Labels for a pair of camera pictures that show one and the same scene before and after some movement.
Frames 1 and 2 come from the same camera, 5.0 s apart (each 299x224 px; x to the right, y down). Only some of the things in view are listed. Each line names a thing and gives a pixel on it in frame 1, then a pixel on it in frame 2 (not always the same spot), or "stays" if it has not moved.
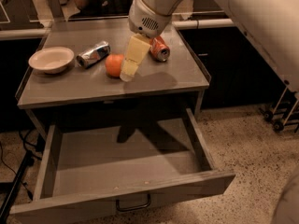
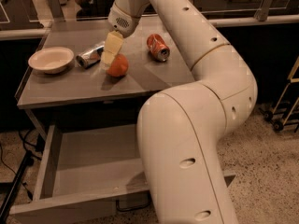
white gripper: x=146 y=18 → x=125 y=21
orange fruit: x=113 y=64 stays
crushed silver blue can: x=90 y=57 stays
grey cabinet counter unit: x=79 y=63 stays
